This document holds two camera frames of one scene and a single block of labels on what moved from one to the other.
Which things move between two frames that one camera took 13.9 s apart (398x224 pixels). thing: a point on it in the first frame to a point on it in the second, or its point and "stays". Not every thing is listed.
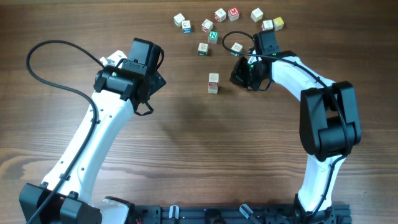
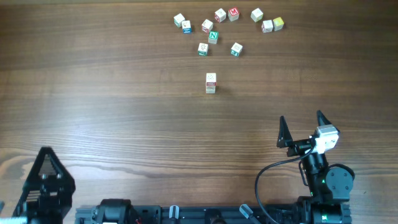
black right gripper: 237,76 to 285,140
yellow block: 278,23 stays
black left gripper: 157,83 to 64,184
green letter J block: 237,47 stays
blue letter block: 186,25 stays
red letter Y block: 267,25 stays
